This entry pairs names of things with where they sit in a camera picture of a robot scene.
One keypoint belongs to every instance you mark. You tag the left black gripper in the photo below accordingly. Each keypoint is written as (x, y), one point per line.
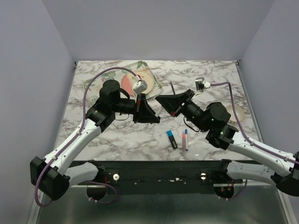
(145, 113)

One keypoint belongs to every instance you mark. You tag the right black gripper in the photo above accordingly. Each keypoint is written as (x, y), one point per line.
(172, 103)

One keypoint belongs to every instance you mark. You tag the white pen red tip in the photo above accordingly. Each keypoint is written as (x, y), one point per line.
(159, 111)

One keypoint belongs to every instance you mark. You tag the black marker blue tip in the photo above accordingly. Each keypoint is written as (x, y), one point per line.
(172, 139)

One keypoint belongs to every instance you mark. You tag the white pen blue tip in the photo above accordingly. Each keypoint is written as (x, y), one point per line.
(186, 140)

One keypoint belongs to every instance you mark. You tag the pink pen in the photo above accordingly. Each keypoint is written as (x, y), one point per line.
(184, 141)

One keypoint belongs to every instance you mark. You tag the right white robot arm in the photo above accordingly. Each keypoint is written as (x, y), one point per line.
(273, 166)

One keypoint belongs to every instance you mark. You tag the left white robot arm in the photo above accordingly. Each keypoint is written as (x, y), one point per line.
(53, 174)

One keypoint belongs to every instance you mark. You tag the dark blue pen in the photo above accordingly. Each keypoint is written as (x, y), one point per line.
(172, 87)

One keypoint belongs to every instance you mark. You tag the pink cream plate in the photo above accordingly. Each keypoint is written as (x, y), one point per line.
(128, 81)

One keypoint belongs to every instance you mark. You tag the leaf patterned tray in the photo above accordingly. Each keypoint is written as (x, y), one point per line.
(95, 86)

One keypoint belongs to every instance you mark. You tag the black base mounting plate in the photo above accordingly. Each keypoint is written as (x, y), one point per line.
(164, 177)

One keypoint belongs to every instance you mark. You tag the small patterned bowl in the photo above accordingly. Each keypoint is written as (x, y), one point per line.
(239, 113)

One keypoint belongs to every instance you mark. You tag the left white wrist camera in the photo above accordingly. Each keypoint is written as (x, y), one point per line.
(139, 86)

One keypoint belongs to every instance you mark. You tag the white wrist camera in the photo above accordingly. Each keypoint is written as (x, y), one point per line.
(201, 85)
(139, 86)

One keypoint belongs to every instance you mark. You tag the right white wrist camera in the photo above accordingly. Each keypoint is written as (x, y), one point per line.
(201, 85)

